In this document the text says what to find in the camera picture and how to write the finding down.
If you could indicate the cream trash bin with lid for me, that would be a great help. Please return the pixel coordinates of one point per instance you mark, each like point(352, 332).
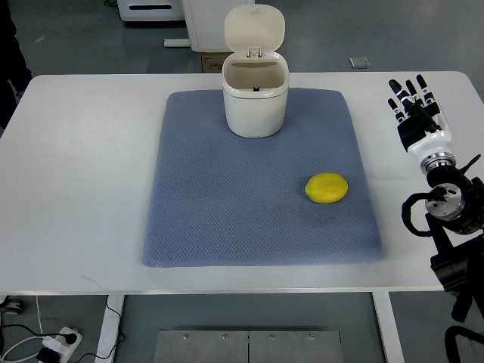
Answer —
point(255, 78)

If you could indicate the left white table leg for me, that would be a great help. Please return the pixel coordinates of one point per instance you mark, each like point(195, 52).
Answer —
point(110, 335)

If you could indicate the blue textured cloth mat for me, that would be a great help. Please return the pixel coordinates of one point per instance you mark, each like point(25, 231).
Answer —
point(222, 200)

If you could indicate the black power plug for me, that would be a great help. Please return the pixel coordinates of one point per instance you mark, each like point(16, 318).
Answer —
point(46, 355)

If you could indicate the grey caster wheel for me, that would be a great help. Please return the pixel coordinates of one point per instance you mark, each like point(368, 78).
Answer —
point(10, 305)

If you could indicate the brown cardboard box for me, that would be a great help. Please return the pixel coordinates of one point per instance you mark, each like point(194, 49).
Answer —
point(212, 62)

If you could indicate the yellow lemon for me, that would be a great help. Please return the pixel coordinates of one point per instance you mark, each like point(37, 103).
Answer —
point(326, 188)

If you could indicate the dark clothed person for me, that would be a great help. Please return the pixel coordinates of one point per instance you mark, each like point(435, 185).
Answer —
point(15, 75)

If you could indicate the white power strip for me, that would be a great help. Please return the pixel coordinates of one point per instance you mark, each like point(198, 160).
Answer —
point(64, 343)

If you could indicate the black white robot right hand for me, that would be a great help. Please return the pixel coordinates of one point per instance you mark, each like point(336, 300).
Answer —
point(422, 128)

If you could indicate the white appliance with black slot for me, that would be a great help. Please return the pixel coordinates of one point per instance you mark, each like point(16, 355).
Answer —
point(153, 11)

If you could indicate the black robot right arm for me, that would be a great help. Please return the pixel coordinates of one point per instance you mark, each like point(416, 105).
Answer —
point(454, 203)

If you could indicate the grey metal base plate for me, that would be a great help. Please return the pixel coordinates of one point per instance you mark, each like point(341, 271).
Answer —
point(248, 346)

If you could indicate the small grey floor plate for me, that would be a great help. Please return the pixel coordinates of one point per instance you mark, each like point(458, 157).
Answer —
point(359, 63)

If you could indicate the white table leg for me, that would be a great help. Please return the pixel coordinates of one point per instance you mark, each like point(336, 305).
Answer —
point(388, 330)
point(110, 335)

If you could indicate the right white table leg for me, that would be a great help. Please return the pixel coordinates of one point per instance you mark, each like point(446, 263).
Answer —
point(388, 330)

